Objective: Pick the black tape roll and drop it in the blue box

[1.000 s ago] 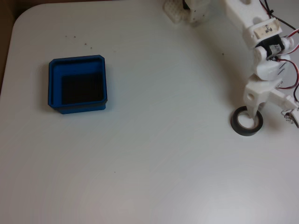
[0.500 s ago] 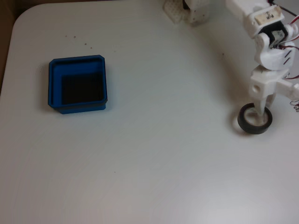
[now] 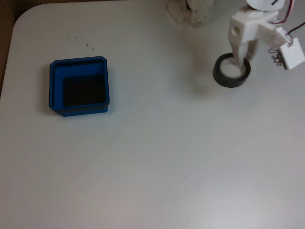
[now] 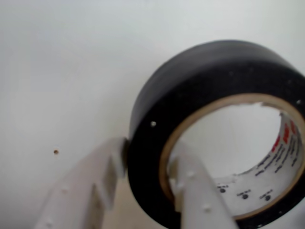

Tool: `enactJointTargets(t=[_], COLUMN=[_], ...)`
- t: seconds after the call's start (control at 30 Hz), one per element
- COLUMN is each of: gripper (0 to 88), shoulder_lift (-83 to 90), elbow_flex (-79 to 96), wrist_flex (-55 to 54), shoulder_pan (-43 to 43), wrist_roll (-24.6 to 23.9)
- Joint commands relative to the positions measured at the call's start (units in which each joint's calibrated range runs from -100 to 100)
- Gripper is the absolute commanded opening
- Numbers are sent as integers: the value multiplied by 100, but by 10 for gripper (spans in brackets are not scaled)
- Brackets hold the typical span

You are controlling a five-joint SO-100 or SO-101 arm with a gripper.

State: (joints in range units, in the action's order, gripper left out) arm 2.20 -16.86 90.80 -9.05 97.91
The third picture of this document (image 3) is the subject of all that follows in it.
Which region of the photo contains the black tape roll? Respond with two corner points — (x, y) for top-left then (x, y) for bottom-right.
(212, 52), (252, 89)

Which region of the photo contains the blue square box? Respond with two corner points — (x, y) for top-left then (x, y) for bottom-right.
(48, 55), (111, 118)

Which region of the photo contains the white camera box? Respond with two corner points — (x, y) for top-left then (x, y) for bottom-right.
(269, 37), (305, 71)

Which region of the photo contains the red cable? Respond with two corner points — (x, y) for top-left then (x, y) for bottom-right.
(268, 0), (296, 24)
(287, 21), (305, 36)

